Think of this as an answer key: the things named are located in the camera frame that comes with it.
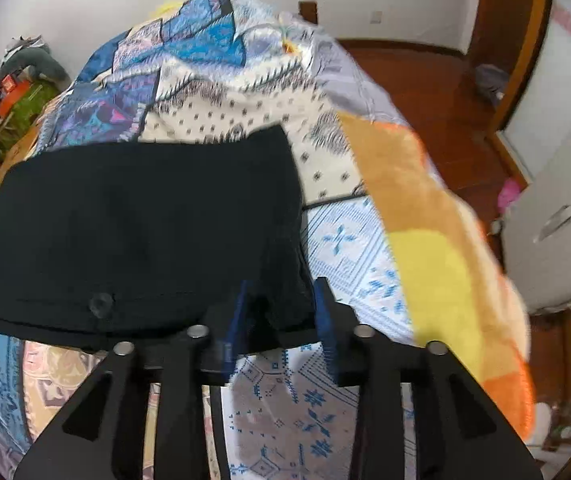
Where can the orange yellow fleece blanket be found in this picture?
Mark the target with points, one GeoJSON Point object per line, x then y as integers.
{"type": "Point", "coordinates": [440, 270]}

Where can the white wall socket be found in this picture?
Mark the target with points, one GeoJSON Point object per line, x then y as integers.
{"type": "Point", "coordinates": [376, 16]}

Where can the black pants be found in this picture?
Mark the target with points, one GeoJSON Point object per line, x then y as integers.
{"type": "Point", "coordinates": [140, 220]}

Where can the brown wooden wardrobe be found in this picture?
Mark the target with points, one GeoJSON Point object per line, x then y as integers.
{"type": "Point", "coordinates": [510, 10]}

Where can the grey clothes heap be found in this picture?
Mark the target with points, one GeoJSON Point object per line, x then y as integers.
{"type": "Point", "coordinates": [491, 82]}

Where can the pink object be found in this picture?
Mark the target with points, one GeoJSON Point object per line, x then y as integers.
{"type": "Point", "coordinates": [509, 195]}

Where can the grey plush pillow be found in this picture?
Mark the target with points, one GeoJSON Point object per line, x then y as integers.
{"type": "Point", "coordinates": [40, 60]}

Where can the wooden bed post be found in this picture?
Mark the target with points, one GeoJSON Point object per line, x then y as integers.
{"type": "Point", "coordinates": [309, 11]}

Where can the orange box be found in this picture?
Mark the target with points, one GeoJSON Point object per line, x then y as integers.
{"type": "Point", "coordinates": [12, 92]}

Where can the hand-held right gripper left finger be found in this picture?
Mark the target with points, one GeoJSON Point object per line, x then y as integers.
{"type": "Point", "coordinates": [235, 327]}

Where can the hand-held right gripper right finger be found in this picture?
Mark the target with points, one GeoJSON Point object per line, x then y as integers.
{"type": "Point", "coordinates": [326, 322]}

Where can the blue patchwork quilt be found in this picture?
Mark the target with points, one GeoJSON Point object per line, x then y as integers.
{"type": "Point", "coordinates": [205, 95]}

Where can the white cabinet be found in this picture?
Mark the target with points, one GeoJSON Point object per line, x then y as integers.
{"type": "Point", "coordinates": [555, 185]}

